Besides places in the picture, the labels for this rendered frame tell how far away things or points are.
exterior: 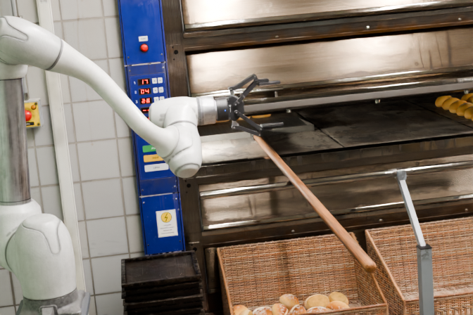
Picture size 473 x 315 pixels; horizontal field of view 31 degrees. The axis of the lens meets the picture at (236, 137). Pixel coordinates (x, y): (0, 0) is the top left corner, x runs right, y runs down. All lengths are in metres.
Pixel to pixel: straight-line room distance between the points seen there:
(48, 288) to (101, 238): 0.93
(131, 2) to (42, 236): 1.10
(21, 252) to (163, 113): 0.61
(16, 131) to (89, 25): 0.77
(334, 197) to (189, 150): 1.03
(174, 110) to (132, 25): 0.63
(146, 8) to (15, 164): 0.90
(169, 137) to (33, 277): 0.56
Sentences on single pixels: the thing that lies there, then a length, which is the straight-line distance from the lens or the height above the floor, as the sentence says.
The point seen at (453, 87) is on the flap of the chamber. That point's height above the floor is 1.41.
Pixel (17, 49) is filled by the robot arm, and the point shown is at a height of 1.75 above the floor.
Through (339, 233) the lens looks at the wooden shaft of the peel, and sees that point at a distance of 2.37.
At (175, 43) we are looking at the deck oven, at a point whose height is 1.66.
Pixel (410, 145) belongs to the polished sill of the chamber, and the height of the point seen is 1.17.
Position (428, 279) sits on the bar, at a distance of 3.03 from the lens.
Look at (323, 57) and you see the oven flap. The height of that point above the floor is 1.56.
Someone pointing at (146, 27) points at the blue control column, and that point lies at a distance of 3.24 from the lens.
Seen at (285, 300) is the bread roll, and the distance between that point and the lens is 3.38.
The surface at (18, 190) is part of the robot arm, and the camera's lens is 2.65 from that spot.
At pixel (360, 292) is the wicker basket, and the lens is 3.47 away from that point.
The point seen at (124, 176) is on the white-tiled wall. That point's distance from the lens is 3.35.
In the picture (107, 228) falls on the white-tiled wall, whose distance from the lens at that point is 3.40.
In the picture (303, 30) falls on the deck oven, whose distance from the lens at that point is 3.35.
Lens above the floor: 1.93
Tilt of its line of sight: 11 degrees down
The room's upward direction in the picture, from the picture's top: 5 degrees counter-clockwise
